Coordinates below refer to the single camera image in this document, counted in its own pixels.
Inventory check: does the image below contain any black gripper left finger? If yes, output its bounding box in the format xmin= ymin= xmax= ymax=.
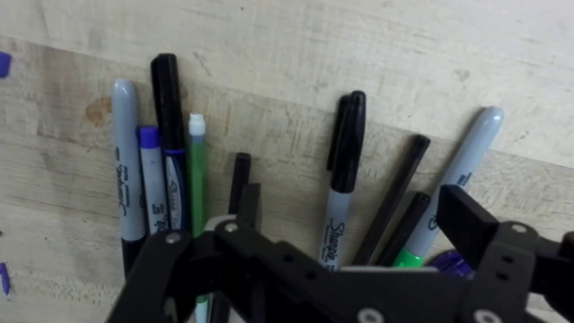
xmin=106 ymin=182 xmax=384 ymax=323

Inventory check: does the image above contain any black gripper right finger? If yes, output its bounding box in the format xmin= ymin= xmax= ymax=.
xmin=435 ymin=183 xmax=574 ymax=323

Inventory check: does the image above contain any grey sharpie black cap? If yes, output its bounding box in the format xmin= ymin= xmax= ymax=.
xmin=316 ymin=90 xmax=368 ymax=271

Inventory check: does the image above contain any white pen purple cap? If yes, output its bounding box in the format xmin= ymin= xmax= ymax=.
xmin=135 ymin=124 xmax=171 ymax=237

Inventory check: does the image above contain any green pen white tip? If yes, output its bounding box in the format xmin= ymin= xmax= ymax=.
xmin=187 ymin=112 xmax=212 ymax=323

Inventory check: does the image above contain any black pen green end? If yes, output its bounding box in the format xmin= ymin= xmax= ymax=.
xmin=375 ymin=190 xmax=435 ymax=269

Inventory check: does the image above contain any short thin black pen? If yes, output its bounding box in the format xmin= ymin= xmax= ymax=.
xmin=227 ymin=151 xmax=254 ymax=217

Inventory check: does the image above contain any long thin black pen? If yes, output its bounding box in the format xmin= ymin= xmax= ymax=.
xmin=350 ymin=133 xmax=433 ymax=268

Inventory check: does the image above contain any grey sharpie marker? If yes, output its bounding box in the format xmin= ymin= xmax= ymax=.
xmin=112 ymin=77 xmax=149 ymax=277
xmin=406 ymin=106 xmax=506 ymax=262

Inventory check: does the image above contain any purple tape piece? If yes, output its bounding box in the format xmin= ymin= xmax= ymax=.
xmin=0 ymin=262 xmax=13 ymax=296
xmin=0 ymin=51 xmax=15 ymax=79

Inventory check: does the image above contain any black cap blue band marker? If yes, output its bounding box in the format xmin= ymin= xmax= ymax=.
xmin=149 ymin=52 xmax=194 ymax=235

